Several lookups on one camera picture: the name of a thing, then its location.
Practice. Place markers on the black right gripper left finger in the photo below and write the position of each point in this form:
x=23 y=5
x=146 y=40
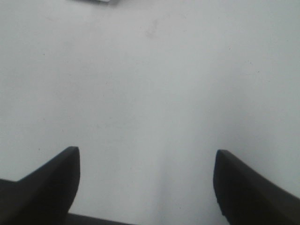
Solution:
x=44 y=196

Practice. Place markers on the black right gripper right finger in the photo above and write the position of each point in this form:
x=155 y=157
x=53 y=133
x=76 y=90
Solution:
x=245 y=197

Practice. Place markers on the white microwave oven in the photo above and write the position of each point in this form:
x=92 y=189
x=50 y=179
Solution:
x=102 y=1

